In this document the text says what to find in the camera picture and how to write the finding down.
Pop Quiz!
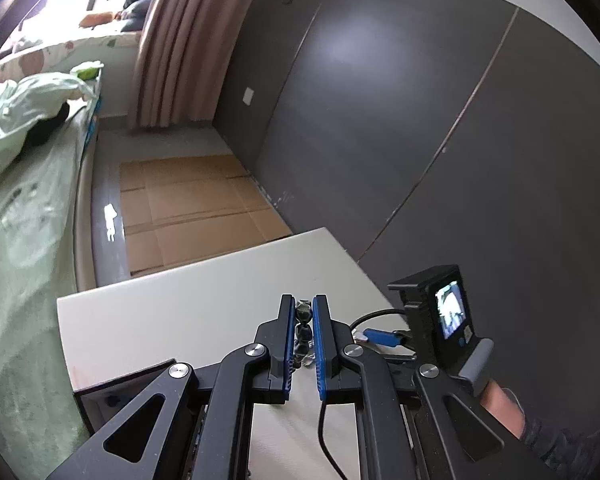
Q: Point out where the light green duvet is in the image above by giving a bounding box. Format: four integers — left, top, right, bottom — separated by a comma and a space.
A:
0, 71, 101, 191

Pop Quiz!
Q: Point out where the black cloth item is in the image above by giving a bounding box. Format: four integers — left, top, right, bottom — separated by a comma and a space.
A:
27, 102, 71, 147

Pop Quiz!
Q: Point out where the orange plush toy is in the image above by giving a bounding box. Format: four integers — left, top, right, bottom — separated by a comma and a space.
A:
79, 10, 116, 28

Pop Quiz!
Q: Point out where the person's right forearm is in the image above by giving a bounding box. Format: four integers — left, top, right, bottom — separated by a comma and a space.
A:
480, 380, 600, 480

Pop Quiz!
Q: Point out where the flat brown cardboard sheet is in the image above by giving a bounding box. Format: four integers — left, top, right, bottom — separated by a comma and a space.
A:
117, 154, 293, 277

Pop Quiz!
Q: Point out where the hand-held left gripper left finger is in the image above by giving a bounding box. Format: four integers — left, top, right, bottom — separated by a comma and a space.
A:
45, 294, 297, 480

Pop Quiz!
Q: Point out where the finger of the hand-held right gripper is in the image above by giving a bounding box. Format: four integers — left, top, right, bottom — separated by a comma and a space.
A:
355, 329, 403, 347

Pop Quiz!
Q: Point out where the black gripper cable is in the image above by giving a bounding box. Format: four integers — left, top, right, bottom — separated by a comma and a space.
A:
317, 307, 408, 480

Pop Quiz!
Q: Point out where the green bed sheet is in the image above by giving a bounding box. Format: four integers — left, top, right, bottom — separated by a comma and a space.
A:
0, 110, 98, 480

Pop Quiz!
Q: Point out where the printed window seat cushion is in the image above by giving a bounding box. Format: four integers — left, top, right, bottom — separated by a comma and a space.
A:
0, 30, 143, 83

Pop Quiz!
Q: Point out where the black gift box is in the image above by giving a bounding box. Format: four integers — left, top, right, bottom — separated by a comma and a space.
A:
72, 357, 206, 441

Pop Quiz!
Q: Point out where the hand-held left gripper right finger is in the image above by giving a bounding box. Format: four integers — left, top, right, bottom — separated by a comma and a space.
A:
312, 294, 553, 480

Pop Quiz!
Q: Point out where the green plush toy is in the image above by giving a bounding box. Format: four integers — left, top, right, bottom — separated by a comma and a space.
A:
70, 60, 105, 80

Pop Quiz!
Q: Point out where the pink curtain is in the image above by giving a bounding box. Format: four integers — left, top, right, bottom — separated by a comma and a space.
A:
127, 0, 271, 135

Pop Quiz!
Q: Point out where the grey wardrobe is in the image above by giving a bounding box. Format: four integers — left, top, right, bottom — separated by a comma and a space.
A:
212, 0, 600, 441

